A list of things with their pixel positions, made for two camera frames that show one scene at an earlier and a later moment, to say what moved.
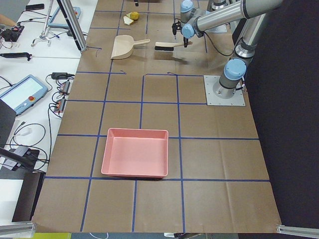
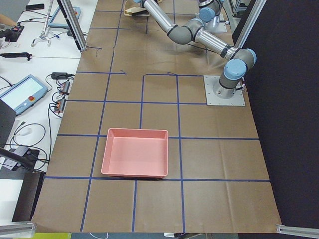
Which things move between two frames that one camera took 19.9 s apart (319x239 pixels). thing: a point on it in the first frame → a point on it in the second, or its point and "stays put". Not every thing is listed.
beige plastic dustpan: [124, 45] → [135, 11]
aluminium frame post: [74, 24] stays put
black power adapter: [59, 75] stays put
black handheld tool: [17, 55] stays put
